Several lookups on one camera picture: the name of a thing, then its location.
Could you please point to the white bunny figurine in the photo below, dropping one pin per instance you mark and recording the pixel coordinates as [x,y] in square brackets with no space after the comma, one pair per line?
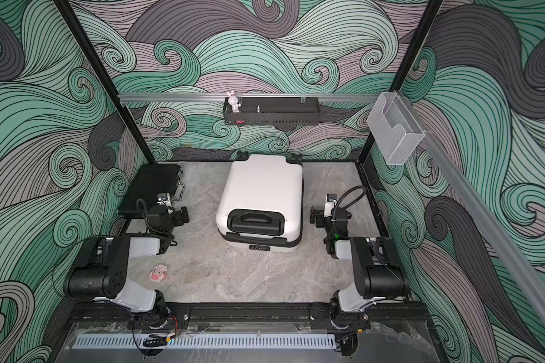
[233,101]

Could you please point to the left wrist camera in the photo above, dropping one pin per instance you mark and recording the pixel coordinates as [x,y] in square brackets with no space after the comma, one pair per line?
[164,199]

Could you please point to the pink round toy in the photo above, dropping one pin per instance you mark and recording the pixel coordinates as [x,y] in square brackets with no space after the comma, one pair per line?
[159,273]

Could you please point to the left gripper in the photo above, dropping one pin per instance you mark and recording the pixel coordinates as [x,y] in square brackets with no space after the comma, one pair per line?
[179,215]

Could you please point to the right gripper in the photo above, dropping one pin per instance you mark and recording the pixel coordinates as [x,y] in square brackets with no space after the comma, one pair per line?
[319,218]

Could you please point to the aluminium wall rail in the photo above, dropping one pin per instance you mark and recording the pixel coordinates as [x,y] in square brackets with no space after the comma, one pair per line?
[216,97]
[530,282]

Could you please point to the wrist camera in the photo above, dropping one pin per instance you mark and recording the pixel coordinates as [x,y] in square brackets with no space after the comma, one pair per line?
[164,199]
[330,202]

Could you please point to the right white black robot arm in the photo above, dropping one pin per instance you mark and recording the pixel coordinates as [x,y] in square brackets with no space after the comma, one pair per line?
[378,274]

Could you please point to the white slotted cable duct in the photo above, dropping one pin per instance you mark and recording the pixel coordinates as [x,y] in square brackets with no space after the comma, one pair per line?
[209,341]

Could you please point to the clear acrylic wall box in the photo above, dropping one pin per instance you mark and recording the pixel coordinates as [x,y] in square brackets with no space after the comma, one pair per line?
[395,127]

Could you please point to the aluminium back wall rail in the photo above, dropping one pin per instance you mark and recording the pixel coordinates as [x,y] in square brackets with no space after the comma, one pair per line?
[216,97]

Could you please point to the black wall shelf tray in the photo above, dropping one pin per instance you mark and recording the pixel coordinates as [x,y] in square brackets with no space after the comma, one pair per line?
[277,111]

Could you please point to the white hard-shell suitcase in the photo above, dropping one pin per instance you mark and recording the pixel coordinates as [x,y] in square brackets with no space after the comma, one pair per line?
[262,203]

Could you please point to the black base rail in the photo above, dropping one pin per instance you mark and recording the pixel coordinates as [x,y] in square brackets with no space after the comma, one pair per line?
[320,316]

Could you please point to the black flat case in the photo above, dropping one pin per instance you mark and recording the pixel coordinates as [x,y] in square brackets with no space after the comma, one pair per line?
[152,180]

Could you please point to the aluminium right wall rail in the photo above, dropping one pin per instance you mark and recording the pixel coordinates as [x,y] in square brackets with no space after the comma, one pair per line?
[530,282]

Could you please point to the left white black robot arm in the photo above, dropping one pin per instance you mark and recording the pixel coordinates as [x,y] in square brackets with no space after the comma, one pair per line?
[99,272]

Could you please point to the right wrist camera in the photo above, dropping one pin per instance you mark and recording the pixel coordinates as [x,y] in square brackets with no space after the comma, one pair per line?
[330,202]

